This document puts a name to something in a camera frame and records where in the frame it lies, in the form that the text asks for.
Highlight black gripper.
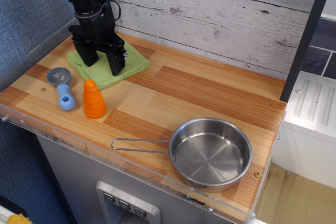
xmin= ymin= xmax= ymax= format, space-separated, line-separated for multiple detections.
xmin=69 ymin=0 xmax=125 ymax=76

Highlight green cloth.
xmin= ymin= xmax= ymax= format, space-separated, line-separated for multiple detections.
xmin=67 ymin=42 xmax=150 ymax=90

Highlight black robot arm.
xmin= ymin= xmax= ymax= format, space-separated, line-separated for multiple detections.
xmin=68 ymin=0 xmax=127 ymax=76

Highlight blue grey plastic spoon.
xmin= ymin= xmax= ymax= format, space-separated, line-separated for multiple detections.
xmin=47 ymin=67 xmax=76 ymax=111

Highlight orange plastic carrot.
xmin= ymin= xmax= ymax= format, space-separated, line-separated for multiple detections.
xmin=82 ymin=79 xmax=107 ymax=119

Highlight stainless steel pan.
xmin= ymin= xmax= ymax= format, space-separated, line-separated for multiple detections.
xmin=110 ymin=117 xmax=254 ymax=193

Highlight clear acrylic edge guard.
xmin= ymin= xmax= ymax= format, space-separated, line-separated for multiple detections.
xmin=1 ymin=102 xmax=286 ymax=223

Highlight silver toy dispenser panel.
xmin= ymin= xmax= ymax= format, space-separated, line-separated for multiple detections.
xmin=96 ymin=180 xmax=161 ymax=223

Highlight yellow object bottom left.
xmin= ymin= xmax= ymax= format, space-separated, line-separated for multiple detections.
xmin=6 ymin=214 xmax=32 ymax=224

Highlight white toy sink unit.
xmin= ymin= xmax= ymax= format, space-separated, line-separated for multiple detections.
xmin=272 ymin=71 xmax=335 ymax=188

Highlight dark right frame post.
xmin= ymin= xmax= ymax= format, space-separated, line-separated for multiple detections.
xmin=280 ymin=0 xmax=327 ymax=102

